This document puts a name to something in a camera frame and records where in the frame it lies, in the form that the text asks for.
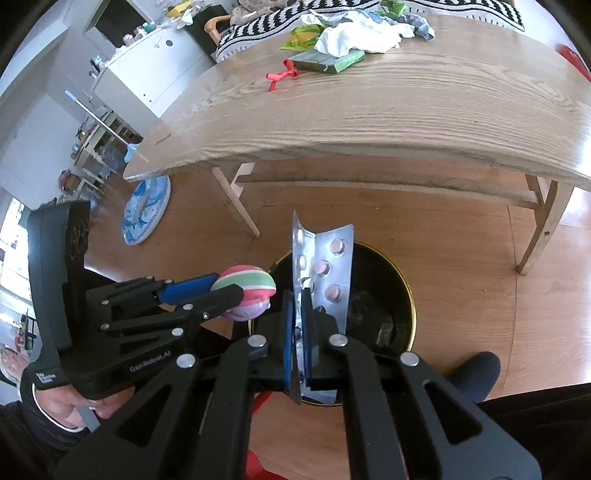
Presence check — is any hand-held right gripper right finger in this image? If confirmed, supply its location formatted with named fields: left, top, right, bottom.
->
left=302, top=292, right=542, bottom=480

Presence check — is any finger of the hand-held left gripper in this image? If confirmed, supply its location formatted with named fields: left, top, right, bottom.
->
left=87, top=272, right=221, bottom=311
left=98, top=283, right=245, bottom=339

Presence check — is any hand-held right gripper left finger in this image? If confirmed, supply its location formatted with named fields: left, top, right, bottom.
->
left=55, top=290, right=297, bottom=480

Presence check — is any pink green striped ball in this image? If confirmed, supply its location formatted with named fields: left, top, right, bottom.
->
left=210, top=264, right=278, bottom=322

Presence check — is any silver pill blister pack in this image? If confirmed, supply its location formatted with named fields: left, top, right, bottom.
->
left=290, top=210, right=355, bottom=407

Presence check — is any black gold-rimmed waste bin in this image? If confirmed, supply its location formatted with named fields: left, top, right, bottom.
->
left=268, top=242, right=417, bottom=408

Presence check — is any blue grey wrapper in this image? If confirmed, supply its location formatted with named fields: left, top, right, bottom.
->
left=404, top=14, right=436, bottom=42

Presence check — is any person's left forearm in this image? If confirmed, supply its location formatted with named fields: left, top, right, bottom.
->
left=0, top=369, right=95, bottom=480

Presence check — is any person's left hand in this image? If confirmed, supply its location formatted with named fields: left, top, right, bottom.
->
left=36, top=378, right=136, bottom=431

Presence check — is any round blue patterned mat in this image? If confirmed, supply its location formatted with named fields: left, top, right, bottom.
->
left=122, top=175, right=172, bottom=246

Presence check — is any red plastic object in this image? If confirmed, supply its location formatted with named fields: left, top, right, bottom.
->
left=244, top=391, right=269, bottom=480

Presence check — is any white wooden rack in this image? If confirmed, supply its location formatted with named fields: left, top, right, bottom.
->
left=74, top=106, right=140, bottom=195

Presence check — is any person's foot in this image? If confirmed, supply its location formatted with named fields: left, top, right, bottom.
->
left=445, top=352, right=502, bottom=403

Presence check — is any white pole with blue tip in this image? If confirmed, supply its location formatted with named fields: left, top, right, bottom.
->
left=65, top=90, right=126, bottom=145

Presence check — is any white cabinet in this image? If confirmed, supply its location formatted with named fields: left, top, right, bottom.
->
left=90, top=21, right=218, bottom=119

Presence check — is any red ribbon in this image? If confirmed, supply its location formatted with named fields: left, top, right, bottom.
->
left=266, top=59, right=299, bottom=92

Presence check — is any wooden table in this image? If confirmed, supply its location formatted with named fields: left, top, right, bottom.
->
left=124, top=11, right=591, bottom=277

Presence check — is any person's leg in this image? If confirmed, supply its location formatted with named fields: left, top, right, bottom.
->
left=475, top=377, right=591, bottom=480

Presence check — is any group of small bottles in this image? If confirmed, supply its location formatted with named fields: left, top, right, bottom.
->
left=121, top=21, right=160, bottom=47

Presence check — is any black side cabinet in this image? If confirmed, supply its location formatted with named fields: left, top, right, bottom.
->
left=185, top=7, right=219, bottom=52

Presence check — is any dark green packet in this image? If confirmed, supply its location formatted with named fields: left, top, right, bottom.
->
left=287, top=48, right=366, bottom=75

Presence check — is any black white striped sofa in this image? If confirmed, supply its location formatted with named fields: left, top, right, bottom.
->
left=215, top=0, right=525, bottom=63

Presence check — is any yellow green wrapper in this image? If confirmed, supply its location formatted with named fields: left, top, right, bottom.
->
left=280, top=24, right=324, bottom=51

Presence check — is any beige cloth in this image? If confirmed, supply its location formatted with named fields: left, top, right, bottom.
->
left=231, top=0, right=296, bottom=25

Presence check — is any red bag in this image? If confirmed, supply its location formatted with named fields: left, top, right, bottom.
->
left=554, top=44, right=590, bottom=78

